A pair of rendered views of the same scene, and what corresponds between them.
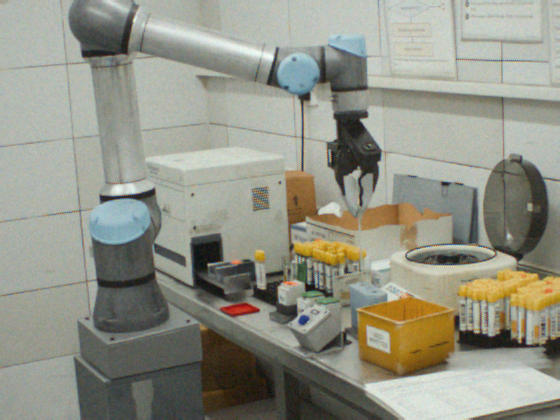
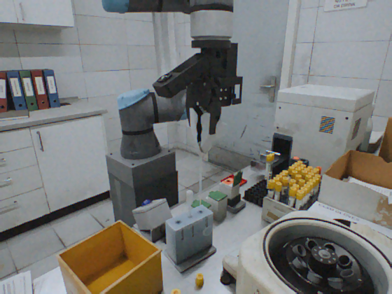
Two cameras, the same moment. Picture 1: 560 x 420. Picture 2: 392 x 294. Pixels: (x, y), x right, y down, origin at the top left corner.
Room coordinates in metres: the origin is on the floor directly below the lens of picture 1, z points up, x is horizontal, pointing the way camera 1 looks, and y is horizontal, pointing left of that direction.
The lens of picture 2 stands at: (2.03, -0.61, 1.31)
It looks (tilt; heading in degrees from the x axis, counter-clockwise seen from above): 20 degrees down; 71
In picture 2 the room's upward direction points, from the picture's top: straight up
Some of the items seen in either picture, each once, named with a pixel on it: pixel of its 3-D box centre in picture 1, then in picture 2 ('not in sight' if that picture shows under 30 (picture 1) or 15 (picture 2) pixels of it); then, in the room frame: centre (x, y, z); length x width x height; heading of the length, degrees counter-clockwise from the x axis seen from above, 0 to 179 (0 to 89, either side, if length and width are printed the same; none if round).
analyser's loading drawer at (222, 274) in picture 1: (219, 273); (272, 158); (2.59, 0.14, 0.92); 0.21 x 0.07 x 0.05; 27
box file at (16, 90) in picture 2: not in sight; (13, 90); (1.27, 1.74, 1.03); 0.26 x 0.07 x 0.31; 117
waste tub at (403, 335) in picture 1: (405, 334); (113, 273); (1.99, -0.23, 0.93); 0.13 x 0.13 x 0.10; 31
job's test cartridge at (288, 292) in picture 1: (292, 297); (229, 190); (2.33, -0.03, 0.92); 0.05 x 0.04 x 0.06; 117
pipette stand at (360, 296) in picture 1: (369, 312); (190, 235); (2.16, -0.18, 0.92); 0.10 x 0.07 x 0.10; 19
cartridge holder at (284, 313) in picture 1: (292, 309); (228, 199); (2.33, -0.03, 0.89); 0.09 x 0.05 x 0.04; 117
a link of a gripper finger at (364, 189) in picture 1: (361, 192); (215, 131); (2.21, -0.18, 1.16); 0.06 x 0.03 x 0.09; 19
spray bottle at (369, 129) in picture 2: not in sight; (361, 126); (3.08, 0.18, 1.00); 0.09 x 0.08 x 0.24; 117
